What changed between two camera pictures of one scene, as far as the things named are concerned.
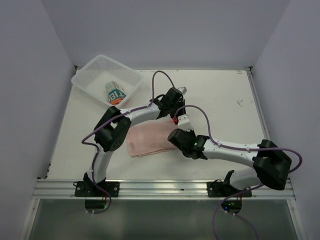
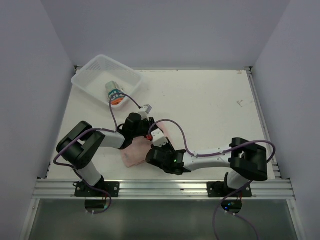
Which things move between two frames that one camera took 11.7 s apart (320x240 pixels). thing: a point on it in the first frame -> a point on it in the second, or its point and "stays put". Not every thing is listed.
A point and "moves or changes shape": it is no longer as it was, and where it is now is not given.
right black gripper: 190,132 -> 167,145
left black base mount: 88,189 stays put
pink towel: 150,137 moves or changes shape
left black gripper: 181,101 -> 149,123
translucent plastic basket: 92,78 stays put
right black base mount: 218,189 stays put
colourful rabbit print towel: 115,93 stays put
